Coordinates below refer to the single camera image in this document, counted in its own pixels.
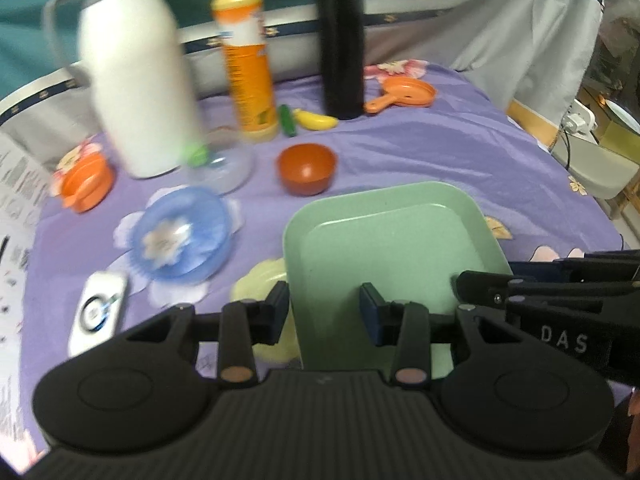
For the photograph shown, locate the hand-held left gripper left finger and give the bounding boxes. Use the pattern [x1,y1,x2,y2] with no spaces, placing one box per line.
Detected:
[125,281,292,390]

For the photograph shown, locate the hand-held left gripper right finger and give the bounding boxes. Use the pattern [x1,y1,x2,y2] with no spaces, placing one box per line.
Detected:
[359,282,521,389]

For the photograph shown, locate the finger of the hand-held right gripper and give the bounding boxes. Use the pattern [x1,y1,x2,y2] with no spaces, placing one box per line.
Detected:
[509,249,640,282]
[456,269,640,312]

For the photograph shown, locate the yellow flower-shaped plate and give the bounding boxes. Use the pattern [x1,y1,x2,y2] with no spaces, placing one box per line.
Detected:
[230,257,303,363]

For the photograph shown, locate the green square plate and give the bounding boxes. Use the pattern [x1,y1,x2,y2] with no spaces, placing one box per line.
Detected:
[282,181,515,381]

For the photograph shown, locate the blue translucent bowl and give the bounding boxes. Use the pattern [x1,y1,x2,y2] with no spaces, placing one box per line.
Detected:
[131,186,236,285]

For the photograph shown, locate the orange bowl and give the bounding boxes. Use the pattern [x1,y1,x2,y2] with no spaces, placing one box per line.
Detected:
[276,143,337,197]

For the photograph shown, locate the grey plastic box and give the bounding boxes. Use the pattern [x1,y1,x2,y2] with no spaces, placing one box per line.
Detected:
[549,132,640,202]

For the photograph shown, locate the clear plastic bowl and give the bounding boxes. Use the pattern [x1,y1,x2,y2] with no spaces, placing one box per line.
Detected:
[187,127,256,196]

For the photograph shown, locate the purple floral tablecloth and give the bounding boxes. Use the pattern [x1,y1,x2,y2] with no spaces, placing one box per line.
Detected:
[20,60,631,472]

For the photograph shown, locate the white power strip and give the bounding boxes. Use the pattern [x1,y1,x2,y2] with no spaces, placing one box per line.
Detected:
[562,99,599,136]

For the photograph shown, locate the gold box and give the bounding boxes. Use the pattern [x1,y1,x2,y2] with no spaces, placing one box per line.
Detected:
[594,109,640,157]

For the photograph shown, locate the green round toy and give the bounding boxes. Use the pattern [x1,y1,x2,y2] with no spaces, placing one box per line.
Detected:
[182,142,210,167]

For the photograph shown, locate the white remote device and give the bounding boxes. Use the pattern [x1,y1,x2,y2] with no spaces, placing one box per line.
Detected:
[67,271,130,358]

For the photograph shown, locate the green toy cucumber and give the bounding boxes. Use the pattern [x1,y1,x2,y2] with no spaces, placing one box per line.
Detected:
[278,104,298,137]

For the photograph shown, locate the yellow toy banana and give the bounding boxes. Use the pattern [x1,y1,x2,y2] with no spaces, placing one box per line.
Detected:
[292,108,339,132]

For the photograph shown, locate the orange toy pan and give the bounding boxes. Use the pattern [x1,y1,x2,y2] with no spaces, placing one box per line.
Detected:
[364,76,437,115]

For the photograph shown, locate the orange toy pot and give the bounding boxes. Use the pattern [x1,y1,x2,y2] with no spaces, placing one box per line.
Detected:
[52,152,115,213]

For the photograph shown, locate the orange yellow plastic bottle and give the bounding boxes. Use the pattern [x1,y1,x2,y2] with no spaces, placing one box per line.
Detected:
[211,0,280,145]

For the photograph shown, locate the white thermos jug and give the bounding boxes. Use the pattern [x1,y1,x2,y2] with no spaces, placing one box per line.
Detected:
[42,0,208,180]

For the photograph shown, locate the black cylindrical bottle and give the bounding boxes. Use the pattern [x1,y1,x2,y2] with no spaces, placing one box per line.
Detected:
[312,0,366,121]

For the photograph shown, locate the printed paper sheet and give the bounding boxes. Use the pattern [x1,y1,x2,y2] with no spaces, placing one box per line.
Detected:
[0,130,56,472]

